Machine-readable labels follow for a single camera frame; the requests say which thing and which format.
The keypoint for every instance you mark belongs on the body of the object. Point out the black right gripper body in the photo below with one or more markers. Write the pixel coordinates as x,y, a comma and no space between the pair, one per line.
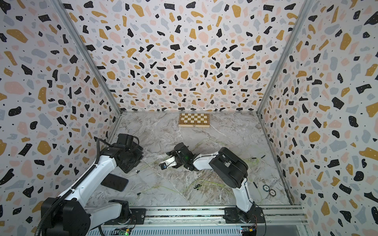
179,162

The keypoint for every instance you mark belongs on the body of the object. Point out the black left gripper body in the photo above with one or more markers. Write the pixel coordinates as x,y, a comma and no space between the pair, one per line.
134,157

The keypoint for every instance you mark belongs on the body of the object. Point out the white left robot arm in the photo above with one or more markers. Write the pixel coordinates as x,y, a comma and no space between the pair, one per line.
66,214

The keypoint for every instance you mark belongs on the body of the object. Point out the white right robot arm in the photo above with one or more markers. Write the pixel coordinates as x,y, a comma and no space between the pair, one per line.
231,169

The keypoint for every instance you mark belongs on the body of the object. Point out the wooden chessboard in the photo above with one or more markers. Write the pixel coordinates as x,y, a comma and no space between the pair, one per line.
194,120

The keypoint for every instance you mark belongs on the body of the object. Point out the round black white coaster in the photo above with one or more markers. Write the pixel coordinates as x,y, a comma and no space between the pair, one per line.
266,188

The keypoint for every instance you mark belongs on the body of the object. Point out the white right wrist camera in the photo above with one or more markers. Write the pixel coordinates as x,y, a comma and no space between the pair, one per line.
169,163

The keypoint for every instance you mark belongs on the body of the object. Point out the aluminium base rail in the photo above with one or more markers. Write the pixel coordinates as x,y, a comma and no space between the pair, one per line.
275,220

